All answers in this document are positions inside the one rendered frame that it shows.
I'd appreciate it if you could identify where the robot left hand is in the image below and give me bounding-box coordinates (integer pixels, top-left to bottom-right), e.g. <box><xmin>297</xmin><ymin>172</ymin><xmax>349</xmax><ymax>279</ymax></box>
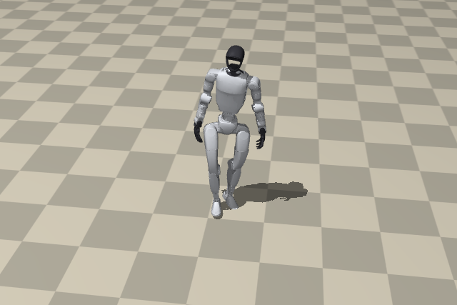
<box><xmin>256</xmin><ymin>128</ymin><xmax>266</xmax><ymax>149</ymax></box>

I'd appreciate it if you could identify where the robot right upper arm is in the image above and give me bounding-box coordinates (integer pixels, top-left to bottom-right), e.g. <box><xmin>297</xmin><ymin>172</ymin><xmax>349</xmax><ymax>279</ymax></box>
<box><xmin>201</xmin><ymin>69</ymin><xmax>220</xmax><ymax>104</ymax></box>

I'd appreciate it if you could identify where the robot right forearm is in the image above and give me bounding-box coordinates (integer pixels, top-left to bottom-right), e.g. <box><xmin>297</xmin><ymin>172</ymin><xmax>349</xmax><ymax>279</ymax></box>
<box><xmin>194</xmin><ymin>94</ymin><xmax>208</xmax><ymax>124</ymax></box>

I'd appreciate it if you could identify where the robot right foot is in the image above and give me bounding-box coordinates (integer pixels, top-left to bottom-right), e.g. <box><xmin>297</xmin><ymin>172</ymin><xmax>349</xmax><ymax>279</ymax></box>
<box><xmin>211</xmin><ymin>199</ymin><xmax>221</xmax><ymax>216</ymax></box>

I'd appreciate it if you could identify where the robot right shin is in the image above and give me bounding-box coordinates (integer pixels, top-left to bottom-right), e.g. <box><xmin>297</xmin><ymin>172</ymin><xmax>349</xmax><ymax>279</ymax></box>
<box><xmin>209</xmin><ymin>173</ymin><xmax>220</xmax><ymax>202</ymax></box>

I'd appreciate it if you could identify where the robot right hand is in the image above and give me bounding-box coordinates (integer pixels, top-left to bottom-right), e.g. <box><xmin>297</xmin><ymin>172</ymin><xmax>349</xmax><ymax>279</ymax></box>
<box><xmin>194</xmin><ymin>121</ymin><xmax>202</xmax><ymax>142</ymax></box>

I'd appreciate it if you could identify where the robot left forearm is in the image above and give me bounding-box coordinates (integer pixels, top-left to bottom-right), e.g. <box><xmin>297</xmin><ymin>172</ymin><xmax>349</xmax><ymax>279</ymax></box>
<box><xmin>255</xmin><ymin>102</ymin><xmax>266</xmax><ymax>132</ymax></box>

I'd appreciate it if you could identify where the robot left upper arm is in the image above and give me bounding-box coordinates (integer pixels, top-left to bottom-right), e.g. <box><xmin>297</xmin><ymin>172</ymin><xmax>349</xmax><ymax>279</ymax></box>
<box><xmin>247</xmin><ymin>75</ymin><xmax>263</xmax><ymax>113</ymax></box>

